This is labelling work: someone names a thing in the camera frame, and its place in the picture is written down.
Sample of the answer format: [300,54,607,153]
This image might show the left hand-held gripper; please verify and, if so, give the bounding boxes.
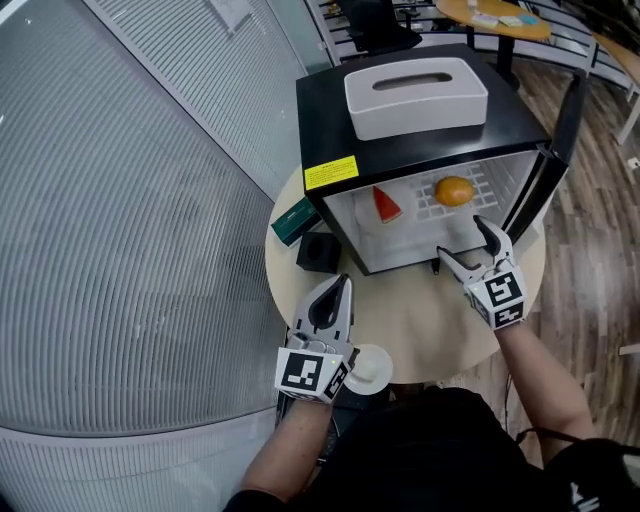
[273,273,361,406]

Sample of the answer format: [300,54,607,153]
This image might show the person's black clothing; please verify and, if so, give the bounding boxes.
[224,387,640,512]

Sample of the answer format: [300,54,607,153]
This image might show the black mini fridge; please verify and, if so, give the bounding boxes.
[295,42,590,277]

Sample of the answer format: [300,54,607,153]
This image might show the yellow warning sticker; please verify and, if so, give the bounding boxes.
[303,154,360,192]

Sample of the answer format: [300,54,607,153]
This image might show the white tissue box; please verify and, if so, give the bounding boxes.
[343,56,489,142]

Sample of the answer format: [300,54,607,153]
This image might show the round wooden table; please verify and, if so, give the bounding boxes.
[434,0,552,90]

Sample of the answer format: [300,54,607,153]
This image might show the dark green box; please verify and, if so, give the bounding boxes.
[270,196,321,248]

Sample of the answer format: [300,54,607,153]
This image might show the orange fruit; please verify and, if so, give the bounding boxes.
[433,175,475,208]

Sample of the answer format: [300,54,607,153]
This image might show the black floor crate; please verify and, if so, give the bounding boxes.
[324,394,371,464]

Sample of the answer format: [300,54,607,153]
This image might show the white paper notice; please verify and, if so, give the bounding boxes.
[207,0,254,36]

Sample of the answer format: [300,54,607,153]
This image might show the white round plate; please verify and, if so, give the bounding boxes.
[344,343,394,396]
[352,192,416,236]

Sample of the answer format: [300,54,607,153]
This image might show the wooden desk white legs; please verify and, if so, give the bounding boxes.
[589,32,640,146]

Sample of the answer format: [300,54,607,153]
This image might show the person's left forearm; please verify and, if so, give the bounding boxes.
[239,399,334,501]

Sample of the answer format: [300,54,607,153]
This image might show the red watermelon slice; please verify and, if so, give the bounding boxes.
[372,185,404,225]

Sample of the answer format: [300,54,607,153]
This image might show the black cube holder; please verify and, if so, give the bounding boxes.
[295,231,344,275]

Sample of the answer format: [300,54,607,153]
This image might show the black office chair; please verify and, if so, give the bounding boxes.
[344,0,424,54]

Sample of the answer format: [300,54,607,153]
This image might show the black cable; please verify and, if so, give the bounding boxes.
[514,427,640,454]

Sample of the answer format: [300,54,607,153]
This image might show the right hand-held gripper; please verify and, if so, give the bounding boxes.
[437,214,529,332]

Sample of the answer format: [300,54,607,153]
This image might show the person's right forearm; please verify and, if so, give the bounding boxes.
[494,319,596,466]

